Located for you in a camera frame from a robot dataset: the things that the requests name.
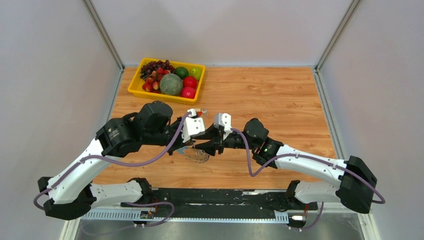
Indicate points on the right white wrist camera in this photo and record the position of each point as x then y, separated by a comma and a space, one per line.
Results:
223, 122

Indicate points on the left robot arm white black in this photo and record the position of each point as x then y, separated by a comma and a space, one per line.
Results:
72, 193

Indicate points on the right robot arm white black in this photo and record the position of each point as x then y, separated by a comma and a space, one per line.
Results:
349, 182

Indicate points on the dark purple grape bunch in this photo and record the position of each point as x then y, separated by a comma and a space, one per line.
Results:
156, 68

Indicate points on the right corner aluminium post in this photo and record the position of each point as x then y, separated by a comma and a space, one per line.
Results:
349, 13

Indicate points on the left corner aluminium post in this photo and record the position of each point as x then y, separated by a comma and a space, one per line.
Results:
95, 17

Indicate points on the red apple upper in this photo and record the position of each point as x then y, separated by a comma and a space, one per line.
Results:
190, 82

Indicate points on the pink red apple lower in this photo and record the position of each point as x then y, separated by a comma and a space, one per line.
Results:
188, 93

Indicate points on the corner aluminium post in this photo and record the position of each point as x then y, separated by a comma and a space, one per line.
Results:
95, 17
349, 13

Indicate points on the dark green lime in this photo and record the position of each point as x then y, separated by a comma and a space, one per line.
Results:
181, 72

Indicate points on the green netted melon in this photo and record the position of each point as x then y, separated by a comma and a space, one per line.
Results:
171, 84

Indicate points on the small red peaches cluster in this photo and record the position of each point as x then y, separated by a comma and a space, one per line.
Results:
152, 79

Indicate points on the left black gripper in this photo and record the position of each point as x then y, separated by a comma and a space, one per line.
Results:
179, 143

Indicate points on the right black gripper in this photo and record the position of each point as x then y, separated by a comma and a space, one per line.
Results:
212, 133

